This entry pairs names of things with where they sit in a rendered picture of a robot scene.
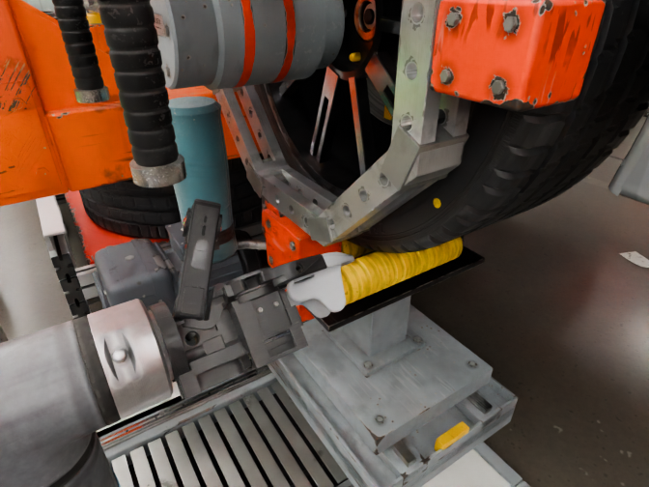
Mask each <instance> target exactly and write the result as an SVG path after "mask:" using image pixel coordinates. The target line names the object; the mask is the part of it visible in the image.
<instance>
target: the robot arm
mask: <svg viewBox="0 0 649 487"><path fill-rule="evenodd" d="M220 208H221V205H220V204H219V203H215V202H212V201H207V200H202V199H195V200H194V203H193V205H192V207H191V209H190V208H188V209H187V212H186V216H185V218H184V219H183V236H184V237H185V242H184V248H183V258H182V263H181V269H180V275H179V280H178V286H177V292H176V297H175V302H174V308H173V314H171V312H170V310H169V308H168V306H167V305H166V303H165V302H164V301H162V302H159V303H156V304H153V305H150V306H148V310H147V308H146V306H145V304H144V303H143V302H142V301H141V300H139V299H135V300H132V301H127V302H124V303H121V304H118V305H115V306H112V307H109V308H105V309H103V310H100V311H97V312H94V313H91V314H88V315H87V316H83V317H80V318H77V319H74V320H71V321H68V322H65V323H63V324H59V325H56V326H53V327H50V328H47V329H42V330H39V331H36V332H33V333H29V334H26V335H23V336H20V337H18V338H15V339H12V340H9V341H6V342H3V343H0V487H121V485H120V482H119V479H118V477H117V475H116V474H115V473H114V471H113V470H112V468H111V467H110V465H109V463H108V460H107V458H106V455H105V453H104V450H103V448H102V446H101V443H100V441H99V437H98V434H97V432H96V431H98V430H99V429H102V428H104V427H106V426H107V425H111V424H113V423H115V422H117V421H119V420H121V419H123V418H125V417H127V416H130V415H133V414H136V413H138V412H140V411H142V410H145V409H147V408H149V407H152V406H153V405H155V404H157V403H160V402H162V401H164V400H167V399H169V398H171V396H172V394H173V387H172V382H173V383H174V382H176V383H177V386H178V389H179V392H180V395H181V398H182V399H187V398H190V397H192V396H194V395H196V394H199V393H201V392H202V391H203V390H205V389H207V388H209V387H213V386H215V385H217V384H220V383H222V382H224V381H226V380H229V379H231V378H233V377H235V376H237V375H239V374H241V373H243V372H248V371H250V370H253V369H257V368H259V367H262V366H264V365H266V364H268V363H270V362H273V361H275V360H277V359H279V358H283V357H285V356H286V355H288V354H291V353H293V352H295V351H297V350H300V349H302V348H304V347H306V346H308V343H307V341H306V338H305V336H304V333H303V331H302V328H301V326H303V323H302V321H301V318H300V316H299V313H298V311H297V308H296V307H297V306H298V305H304V306H305V307H306V308H308V309H309V310H310V311H311V312H312V313H313V314H314V315H315V316H316V317H318V318H323V317H326V316H328V315H329V314H330V312H338V311H341V310H342V309H343V308H344V307H345V304H346V298H345V292H344V286H343V280H342V275H341V267H343V266H346V265H348V264H349V263H351V262H353V261H355V260H354V258H353V256H352V255H350V254H346V253H341V252H328V253H324V254H318V255H314V256H309V257H305V258H301V259H298V260H295V261H292V262H289V263H286V264H283V265H280V266H278V267H275V268H263V269H259V270H256V271H254V272H250V273H247V274H244V275H242V276H239V277H237V278H234V279H232V280H230V281H228V282H227V283H226V284H224V283H217V284H216V285H215V286H214V287H213V288H212V290H211V291H210V293H209V297H208V291H209V285H210V278H211V272H212V260H213V254H214V247H215V242H217V240H218V238H219V234H220V232H221V229H222V226H221V223H222V215H221V214H220ZM286 289H287V291H286V292H285V290H286ZM207 298H208V302H207ZM206 304H207V309H206ZM205 310H206V313H205ZM204 316H205V318H204ZM203 319H204V320H203ZM287 330H288V331H287ZM193 337H194V338H195V345H194V346H189V345H187V344H186V343H185V341H184V339H186V340H187V341H190V340H191V339H192V338H193ZM267 339H268V340H267ZM264 340H266V341H264ZM171 380H172V382H171Z"/></svg>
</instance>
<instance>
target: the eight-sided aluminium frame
mask: <svg viewBox="0 0 649 487"><path fill-rule="evenodd" d="M438 5H439V0H403V1H402V13H401V25H400V38H399V49H398V62H397V73H396V86H395V99H394V110H393V123H392V134H391V144H390V146H389V149H388V151H387V152H386V153H385V154H384V155H382V156H381V157H380V158H379V159H378V160H377V161H376V162H375V163H374V164H373V165H372V166H371V167H370V168H369V169H368V170H367V171H366V172H365V173H363V174H362V175H361V176H360V177H359V178H358V179H357V180H356V181H355V182H354V183H353V184H352V185H351V186H350V187H349V188H348V189H347V190H346V191H344V192H343V193H342V194H341V195H340V196H339V197H337V196H336V195H334V194H332V193H331V192H329V191H328V190H326V189H324V188H323V187H321V186H319V185H318V184H316V183H314V182H313V181H311V180H310V179H308V178H306V177H305V176H303V175H302V174H300V173H298V172H297V171H295V169H293V168H291V167H290V166H289V164H288V163H287V161H286V160H285V159H284V156H283V154H282V151H281V149H280V147H279V144H278V142H277V140H276V137H275V135H274V132H273V130H272V128H271V125H270V123H269V121H268V117H267V114H266V112H265V110H264V108H263V106H262V104H261V101H260V99H259V96H258V94H257V92H256V89H255V87H254V85H250V86H242V87H238V88H227V89H218V90H212V93H213V94H214V95H215V96H216V98H217V101H218V103H220V104H221V111H222V113H223V116H224V118H225V121H226V123H227V125H228V128H229V130H230V132H231V134H232V137H233V139H234V142H235V144H236V147H237V149H238V152H239V154H240V158H241V160H242V163H243V165H244V168H245V170H246V178H247V179H248V181H249V183H250V184H251V185H252V187H253V189H254V191H255V192H256V193H257V194H258V196H259V197H260V198H262V195H264V197H265V198H266V199H267V200H268V201H269V203H270V204H271V205H272V206H273V207H274V208H276V209H277V210H278V211H279V212H281V213H282V214H283V215H285V216H286V217H287V218H288V219H290V220H291V221H292V222H293V223H294V224H296V225H297V226H298V227H299V228H301V229H302V230H303V231H304V232H306V233H307V234H308V235H309V236H311V240H312V241H317V242H318V243H319V244H321V245H322V246H324V247H326V246H329V245H332V244H337V243H340V242H342V241H345V240H348V239H350V238H353V237H356V236H359V235H360V234H362V233H363V232H366V231H369V230H370V227H372V226H373V225H375V224H376V223H377V222H379V221H380V220H382V219H383V218H385V217H386V216H387V215H389V214H391V213H392V212H394V211H395V210H396V209H398V208H399V207H401V206H402V205H404V204H405V203H407V202H408V201H409V200H410V199H411V198H413V197H414V196H416V195H417V194H418V193H420V192H421V191H423V190H424V189H426V188H427V187H428V186H430V185H432V184H433V183H435V182H436V181H437V180H441V179H444V178H446V177H447V175H448V173H449V172H450V171H452V170H453V169H455V168H456V167H457V166H459V165H460V164H461V162H462V157H463V151H464V145H465V143H466V141H467V139H468V138H469V135H468V133H467V132H466V129H467V123H468V117H469V111H470V106H471V100H465V99H461V98H457V97H454V96H450V95H446V94H443V93H439V92H435V91H432V90H431V89H430V79H431V70H432V63H433V54H434V46H435V37H436V30H437V14H438ZM234 92H237V93H238V96H239V98H240V102H241V104H242V107H243V109H244V112H245V114H246V117H247V119H248V121H249V124H250V126H251V128H252V130H253V132H254V135H255V137H256V140H257V142H258V145H259V147H260V149H261V152H262V154H263V157H264V159H261V157H260V155H259V152H258V150H257V147H256V145H255V143H254V140H253V138H252V135H251V133H250V130H249V128H248V126H247V123H246V122H245V119H244V117H243V114H242V112H241V110H240V106H239V103H238V101H237V98H236V96H235V94H234Z"/></svg>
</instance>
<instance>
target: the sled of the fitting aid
mask: <svg viewBox="0 0 649 487"><path fill-rule="evenodd" d="M267 366H268V368H269V369H270V370H271V372H272V373H273V375H274V376H275V377H276V379H277V380H278V382H279V383H280V384H281V386H282V387H283V388H284V389H285V390H286V392H287V393H288V394H289V396H290V397H291V399H292V400H293V401H294V403H295V404H296V406H297V407H298V409H299V410H300V412H301V413H302V414H303V416H304V417H305V419H306V420H307V421H308V423H309V424H310V426H311V427H312V428H313V430H314V431H315V432H316V434H317V435H318V437H319V438H320V439H321V441H322V442H323V444H324V445H325V447H326V448H327V450H328V451H329V452H330V454H331V455H332V457H333V458H334V459H335V461H336V462H337V464H338V465H339V466H340V468H341V469H342V471H343V472H344V473H345V475H346V476H347V478H348V479H349V480H350V482H351V483H352V484H353V486H354V487H422V486H423V485H424V484H426V483H427V482H428V481H430V480H431V479H433V478H434V477H435V476H437V475H438V474H439V473H441V472H443V471H444V470H445V469H447V468H448V467H449V466H451V465H452V464H453V463H455V462H456V461H458V460H459V459H460V458H462V457H463V456H464V455H466V454H467V453H469V452H470V451H471V450H472V449H473V448H475V447H476V446H478V445H479V444H480V443H482V442H483V441H485V440H486V439H487V438H488V437H490V436H491V435H493V434H494V433H495V432H497V431H498V430H499V429H501V428H502V427H503V426H505V425H506V424H508V423H509V422H510V421H511V418H512V415H513V412H514V410H515V407H516V404H517V401H518V397H517V396H516V395H515V394H514V393H512V392H511V391H510V390H509V389H507V388H506V387H505V386H503V385H502V384H501V383H499V382H498V381H497V380H496V379H494V378H493V377H492V376H491V378H490V382H489V383H488V384H487V385H485V386H483V387H481V388H480V389H478V390H477V391H475V392H474V393H472V394H470V395H469V396H468V397H467V398H465V399H464V400H462V401H461V402H459V403H457V404H456V405H454V406H453V407H451V408H450V409H448V410H447V411H445V412H443V413H442V414H440V415H438V416H437V417H435V418H434V419H432V420H431V421H429V422H427V423H426V424H424V425H423V426H421V427H420V428H418V429H417V430H415V431H413V432H412V433H410V434H409V435H407V436H406V437H404V438H403V439H401V440H400V441H399V442H397V443H396V444H394V445H392V446H391V447H389V448H387V449H386V450H384V451H383V452H381V453H380V454H378V455H375V454H374V453H373V451H372V450H371V449H370V448H369V446H368V445H367V444H366V443H365V442H364V441H363V440H362V439H361V437H360V436H359V435H358V434H357V432H356V431H355V430H354V429H353V427H352V426H351V425H350V424H349V422H348V421H347V420H346V419H345V417H344V416H343V415H342V414H341V412H340V411H339V410H338V409H337V408H336V406H335V405H334V404H333V403H332V401H331V400H330V399H329V398H328V396H327V395H326V394H325V392H324V391H323V390H322V389H321V387H320V386H319V385H318V384H317V383H316V381H315V380H314V379H313V378H312V376H311V375H310V374H309V373H308V371H307V370H306V369H305V368H304V366H303V365H302V364H301V363H300V362H299V360H298V359H297V358H296V356H295V355H294V354H293V353H291V354H288V355H286V356H285V357H283V358H279V359H277V360H275V361H273V362H270V363H268V364H267Z"/></svg>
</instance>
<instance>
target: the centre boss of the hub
mask: <svg viewBox="0 0 649 487"><path fill-rule="evenodd" d="M354 25H355V29H356V31H357V33H358V35H359V36H360V37H361V38H362V39H363V40H364V41H366V42H372V41H373V39H374V35H375V28H376V3H375V0H357V2H356V5H355V9H354Z"/></svg>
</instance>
